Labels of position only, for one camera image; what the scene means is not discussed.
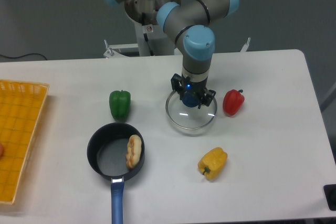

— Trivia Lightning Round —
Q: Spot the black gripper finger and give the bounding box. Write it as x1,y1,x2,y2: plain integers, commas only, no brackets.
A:
171,73,184,100
198,89,216,109

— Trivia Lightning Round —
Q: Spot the yellow toy bell pepper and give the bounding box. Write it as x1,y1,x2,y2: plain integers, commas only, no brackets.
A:
197,147,228,180

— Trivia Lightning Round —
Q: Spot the black object at table edge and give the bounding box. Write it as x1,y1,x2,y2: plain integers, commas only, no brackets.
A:
323,184,336,211

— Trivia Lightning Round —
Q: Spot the yellow plastic basket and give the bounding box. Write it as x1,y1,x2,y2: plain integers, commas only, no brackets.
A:
1,79,49,205

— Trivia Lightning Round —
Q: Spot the black cable on floor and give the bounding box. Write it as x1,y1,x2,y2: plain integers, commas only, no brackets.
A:
0,53,48,61

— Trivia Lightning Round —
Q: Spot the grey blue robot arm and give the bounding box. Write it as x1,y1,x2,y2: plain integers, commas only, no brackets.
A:
105,0,239,108

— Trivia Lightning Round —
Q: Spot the glass pot lid blue knob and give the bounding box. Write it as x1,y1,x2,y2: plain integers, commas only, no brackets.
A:
165,91,218,135

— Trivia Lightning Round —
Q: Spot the black saucepan blue handle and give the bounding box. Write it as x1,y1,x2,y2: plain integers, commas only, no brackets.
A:
87,123,145,223

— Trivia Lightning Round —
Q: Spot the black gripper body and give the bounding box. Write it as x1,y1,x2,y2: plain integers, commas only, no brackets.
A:
180,75,208,101

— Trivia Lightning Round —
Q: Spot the red toy bell pepper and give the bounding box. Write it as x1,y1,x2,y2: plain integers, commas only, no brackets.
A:
223,89,245,116

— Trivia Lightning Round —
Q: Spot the green toy bell pepper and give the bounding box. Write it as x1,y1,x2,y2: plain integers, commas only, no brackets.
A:
109,90,131,121

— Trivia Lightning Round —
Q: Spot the toy bread pastry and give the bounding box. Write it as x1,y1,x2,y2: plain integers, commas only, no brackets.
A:
125,134,142,169

